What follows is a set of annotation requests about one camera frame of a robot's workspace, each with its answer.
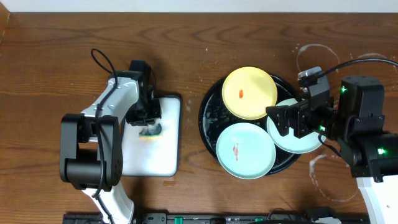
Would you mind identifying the green yellow sponge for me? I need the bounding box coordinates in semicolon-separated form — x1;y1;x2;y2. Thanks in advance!
139;123;162;139

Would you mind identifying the mint plate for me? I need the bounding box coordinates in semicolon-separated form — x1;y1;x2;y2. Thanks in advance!
216;123;276;180
266;116;326;154

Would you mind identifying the yellow plate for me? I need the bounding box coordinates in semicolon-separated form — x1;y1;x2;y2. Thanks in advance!
221;67;278;120

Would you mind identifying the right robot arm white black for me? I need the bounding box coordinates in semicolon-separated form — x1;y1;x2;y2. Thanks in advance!
266;74;397;223

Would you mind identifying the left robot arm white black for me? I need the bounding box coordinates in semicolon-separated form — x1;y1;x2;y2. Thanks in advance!
60;70;160;223

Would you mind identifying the black rectangular soap tray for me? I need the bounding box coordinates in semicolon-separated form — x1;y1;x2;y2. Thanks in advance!
122;96;181;177

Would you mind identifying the mint plate front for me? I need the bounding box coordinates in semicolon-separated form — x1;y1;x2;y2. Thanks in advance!
216;123;276;180

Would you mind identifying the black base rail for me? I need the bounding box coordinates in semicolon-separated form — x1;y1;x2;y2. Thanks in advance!
62;207;371;224

